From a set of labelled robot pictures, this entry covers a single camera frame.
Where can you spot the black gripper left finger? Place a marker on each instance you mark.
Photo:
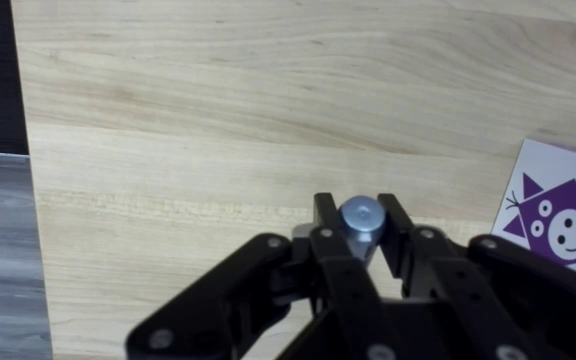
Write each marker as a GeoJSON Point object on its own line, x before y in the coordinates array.
{"type": "Point", "coordinates": [234, 301]}

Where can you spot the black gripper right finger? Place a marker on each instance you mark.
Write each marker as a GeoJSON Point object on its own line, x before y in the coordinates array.
{"type": "Point", "coordinates": [500, 301]}

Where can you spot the white purple pen holder box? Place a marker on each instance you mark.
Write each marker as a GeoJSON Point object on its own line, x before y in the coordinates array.
{"type": "Point", "coordinates": [554, 192]}

